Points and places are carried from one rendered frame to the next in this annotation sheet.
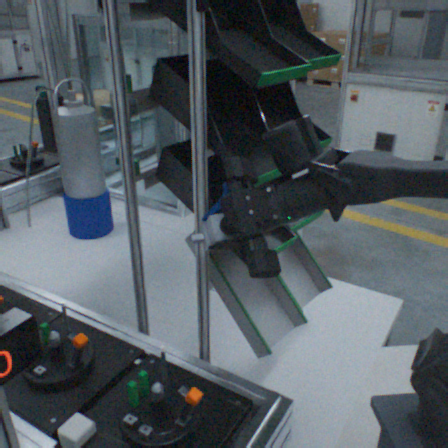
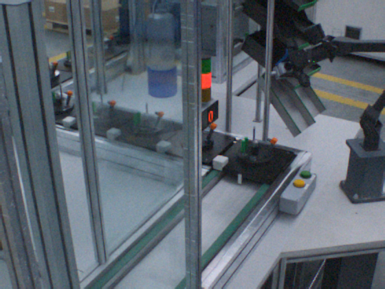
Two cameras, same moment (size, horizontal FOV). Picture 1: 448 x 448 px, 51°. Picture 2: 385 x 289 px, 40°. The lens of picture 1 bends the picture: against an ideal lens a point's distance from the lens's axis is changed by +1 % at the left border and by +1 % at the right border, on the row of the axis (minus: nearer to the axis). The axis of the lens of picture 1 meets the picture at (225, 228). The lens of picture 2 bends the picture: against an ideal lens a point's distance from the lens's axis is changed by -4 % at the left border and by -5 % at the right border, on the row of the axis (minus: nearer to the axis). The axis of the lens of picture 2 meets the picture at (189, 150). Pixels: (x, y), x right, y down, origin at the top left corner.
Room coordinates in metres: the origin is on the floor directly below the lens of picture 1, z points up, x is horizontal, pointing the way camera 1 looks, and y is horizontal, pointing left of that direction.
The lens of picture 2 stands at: (-1.27, 0.41, 2.02)
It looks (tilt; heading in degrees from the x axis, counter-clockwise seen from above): 29 degrees down; 359
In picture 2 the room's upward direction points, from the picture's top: 1 degrees counter-clockwise
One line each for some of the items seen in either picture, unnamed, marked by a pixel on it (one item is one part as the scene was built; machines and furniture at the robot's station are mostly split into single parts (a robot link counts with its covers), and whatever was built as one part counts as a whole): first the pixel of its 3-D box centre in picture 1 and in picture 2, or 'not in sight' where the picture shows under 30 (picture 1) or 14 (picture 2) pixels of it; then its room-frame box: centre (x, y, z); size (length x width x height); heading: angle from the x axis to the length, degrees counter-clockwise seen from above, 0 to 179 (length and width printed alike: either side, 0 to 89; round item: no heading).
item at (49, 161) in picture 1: (25, 152); not in sight; (1.94, 0.85, 1.01); 0.24 x 0.24 x 0.13; 59
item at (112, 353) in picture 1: (55, 347); (196, 133); (0.72, 0.33, 1.01); 0.24 x 0.24 x 0.13; 59
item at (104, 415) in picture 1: (160, 421); (254, 159); (0.58, 0.11, 0.96); 0.24 x 0.24 x 0.02; 59
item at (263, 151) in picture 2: (159, 413); (254, 155); (0.58, 0.11, 0.98); 0.14 x 0.14 x 0.02
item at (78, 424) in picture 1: (77, 433); (220, 163); (0.55, 0.25, 0.97); 0.05 x 0.05 x 0.04; 59
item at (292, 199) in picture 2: not in sight; (298, 191); (0.40, -0.02, 0.93); 0.21 x 0.07 x 0.06; 149
